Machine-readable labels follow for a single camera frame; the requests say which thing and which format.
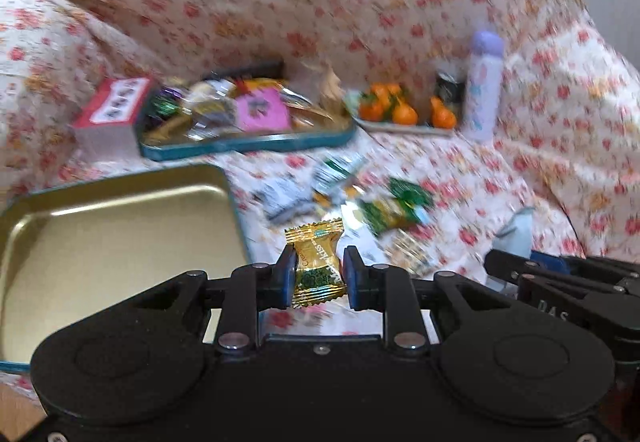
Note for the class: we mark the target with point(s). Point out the gold tin tray teal rim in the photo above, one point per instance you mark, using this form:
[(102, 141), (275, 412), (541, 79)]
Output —
[(125, 242)]

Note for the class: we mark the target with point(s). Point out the person's right forearm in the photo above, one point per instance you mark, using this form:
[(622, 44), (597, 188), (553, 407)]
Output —
[(630, 392)]

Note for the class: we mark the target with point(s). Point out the white green-edged snack packet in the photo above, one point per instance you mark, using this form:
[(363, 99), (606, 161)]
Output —
[(362, 242)]

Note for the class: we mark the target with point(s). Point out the lilac thermos bottle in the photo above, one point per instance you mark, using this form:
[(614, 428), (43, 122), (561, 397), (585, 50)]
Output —
[(481, 87)]

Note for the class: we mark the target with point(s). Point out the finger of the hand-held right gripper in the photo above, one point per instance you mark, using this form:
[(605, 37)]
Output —
[(550, 263), (505, 264)]

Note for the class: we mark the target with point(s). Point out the dark coffee can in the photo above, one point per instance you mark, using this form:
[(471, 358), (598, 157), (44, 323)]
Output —
[(450, 87)]

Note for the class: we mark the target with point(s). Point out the clear walnut snack packet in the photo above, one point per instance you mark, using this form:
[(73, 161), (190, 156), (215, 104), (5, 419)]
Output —
[(210, 110)]

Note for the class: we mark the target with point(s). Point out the white black-print snack packet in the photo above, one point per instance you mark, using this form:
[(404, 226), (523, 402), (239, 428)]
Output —
[(282, 199)]

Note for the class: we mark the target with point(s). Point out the gold foil candy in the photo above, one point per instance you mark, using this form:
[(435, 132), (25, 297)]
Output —
[(315, 252)]

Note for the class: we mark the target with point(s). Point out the red and white carton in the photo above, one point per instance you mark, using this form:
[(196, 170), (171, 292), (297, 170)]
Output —
[(117, 97)]

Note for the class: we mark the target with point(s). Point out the black snack packet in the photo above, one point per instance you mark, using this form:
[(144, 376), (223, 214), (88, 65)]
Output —
[(245, 71)]

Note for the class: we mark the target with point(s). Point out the white fruit plate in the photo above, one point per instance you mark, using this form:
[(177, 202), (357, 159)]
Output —
[(400, 127)]

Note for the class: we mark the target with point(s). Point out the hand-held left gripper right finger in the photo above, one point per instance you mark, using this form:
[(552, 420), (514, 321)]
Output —
[(352, 279)]

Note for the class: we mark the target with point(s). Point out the pink snack packet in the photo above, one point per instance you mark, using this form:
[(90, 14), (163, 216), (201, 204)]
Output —
[(262, 110)]

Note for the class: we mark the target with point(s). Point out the green pea snack packet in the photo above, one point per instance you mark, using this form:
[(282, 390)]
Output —
[(390, 216)]

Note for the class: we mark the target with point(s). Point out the green purple foil candy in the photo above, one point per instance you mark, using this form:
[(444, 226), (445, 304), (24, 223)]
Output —
[(167, 103)]

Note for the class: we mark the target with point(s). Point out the white hawthorn snack packet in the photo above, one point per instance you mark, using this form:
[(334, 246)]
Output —
[(337, 170)]

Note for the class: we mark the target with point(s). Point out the tan crumpled wrapper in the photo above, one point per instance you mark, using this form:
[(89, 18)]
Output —
[(322, 85)]

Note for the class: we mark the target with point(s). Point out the yellow white snack packet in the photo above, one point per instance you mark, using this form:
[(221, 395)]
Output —
[(327, 198)]

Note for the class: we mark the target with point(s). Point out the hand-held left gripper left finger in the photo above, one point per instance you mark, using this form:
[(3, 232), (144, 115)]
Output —
[(287, 274)]

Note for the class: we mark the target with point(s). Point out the teal tin box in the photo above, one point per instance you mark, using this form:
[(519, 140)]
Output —
[(250, 145)]

